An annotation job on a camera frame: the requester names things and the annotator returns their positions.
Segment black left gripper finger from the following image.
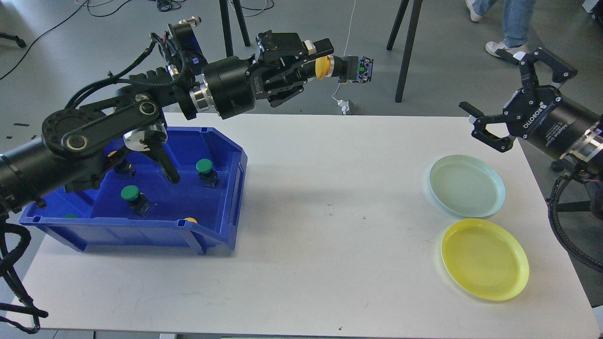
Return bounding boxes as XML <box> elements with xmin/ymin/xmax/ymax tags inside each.
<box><xmin>265</xmin><ymin>66</ymin><xmax>316</xmax><ymax>108</ymax></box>
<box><xmin>256</xmin><ymin>31</ymin><xmax>334</xmax><ymax>79</ymax></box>

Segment yellow plate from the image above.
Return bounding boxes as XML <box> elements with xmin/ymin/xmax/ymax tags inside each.
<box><xmin>440</xmin><ymin>218</ymin><xmax>530</xmax><ymax>302</ymax></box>

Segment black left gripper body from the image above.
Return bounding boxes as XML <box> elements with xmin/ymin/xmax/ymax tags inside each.
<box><xmin>189</xmin><ymin>49</ymin><xmax>284</xmax><ymax>119</ymax></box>

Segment green push button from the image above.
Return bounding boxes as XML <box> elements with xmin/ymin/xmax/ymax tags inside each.
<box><xmin>120</xmin><ymin>185</ymin><xmax>151</xmax><ymax>216</ymax></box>
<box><xmin>196</xmin><ymin>158</ymin><xmax>220</xmax><ymax>188</ymax></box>

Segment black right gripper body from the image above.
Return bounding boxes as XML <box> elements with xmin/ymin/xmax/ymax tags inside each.
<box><xmin>511</xmin><ymin>87</ymin><xmax>602</xmax><ymax>163</ymax></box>

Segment white cable on floor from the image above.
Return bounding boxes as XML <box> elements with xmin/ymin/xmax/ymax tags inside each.
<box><xmin>332</xmin><ymin>0</ymin><xmax>358</xmax><ymax>102</ymax></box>

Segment white power adapter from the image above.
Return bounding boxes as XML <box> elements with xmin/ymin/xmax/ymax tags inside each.
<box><xmin>336</xmin><ymin>99</ymin><xmax>363</xmax><ymax>116</ymax></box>

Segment light green plate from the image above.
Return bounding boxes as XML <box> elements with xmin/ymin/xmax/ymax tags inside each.
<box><xmin>428</xmin><ymin>154</ymin><xmax>506</xmax><ymax>218</ymax></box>

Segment black tripod legs right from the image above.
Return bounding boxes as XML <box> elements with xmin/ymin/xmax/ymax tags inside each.
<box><xmin>386</xmin><ymin>0</ymin><xmax>423</xmax><ymax>103</ymax></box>

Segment black tripod legs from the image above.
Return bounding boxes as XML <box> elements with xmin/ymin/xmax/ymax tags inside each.
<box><xmin>219</xmin><ymin>0</ymin><xmax>251</xmax><ymax>57</ymax></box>
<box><xmin>386</xmin><ymin>0</ymin><xmax>423</xmax><ymax>103</ymax></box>

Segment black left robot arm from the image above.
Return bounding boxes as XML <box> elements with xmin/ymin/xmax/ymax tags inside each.
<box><xmin>1</xmin><ymin>17</ymin><xmax>334</xmax><ymax>334</ymax></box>

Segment person legs in jeans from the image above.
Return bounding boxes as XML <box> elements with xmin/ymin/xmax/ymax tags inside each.
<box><xmin>465</xmin><ymin>0</ymin><xmax>536</xmax><ymax>58</ymax></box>

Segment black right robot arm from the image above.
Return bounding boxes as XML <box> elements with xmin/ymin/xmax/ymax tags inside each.
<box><xmin>459</xmin><ymin>48</ymin><xmax>603</xmax><ymax>272</ymax></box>

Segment black floor cables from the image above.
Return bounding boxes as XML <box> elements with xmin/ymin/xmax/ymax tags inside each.
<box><xmin>0</xmin><ymin>0</ymin><xmax>130</xmax><ymax>80</ymax></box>

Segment blue plastic bin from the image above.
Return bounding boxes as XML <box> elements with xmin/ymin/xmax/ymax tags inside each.
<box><xmin>18</xmin><ymin>127</ymin><xmax>247</xmax><ymax>255</ymax></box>

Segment yellow push button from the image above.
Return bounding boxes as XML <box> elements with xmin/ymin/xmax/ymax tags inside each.
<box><xmin>315</xmin><ymin>55</ymin><xmax>374</xmax><ymax>83</ymax></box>

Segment black tripod legs left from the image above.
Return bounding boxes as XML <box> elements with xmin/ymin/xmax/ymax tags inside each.
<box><xmin>219</xmin><ymin>0</ymin><xmax>251</xmax><ymax>57</ymax></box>

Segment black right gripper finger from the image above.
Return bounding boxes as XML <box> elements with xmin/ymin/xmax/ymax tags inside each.
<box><xmin>458</xmin><ymin>101</ymin><xmax>523</xmax><ymax>153</ymax></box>
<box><xmin>495</xmin><ymin>47</ymin><xmax>578</xmax><ymax>106</ymax></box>

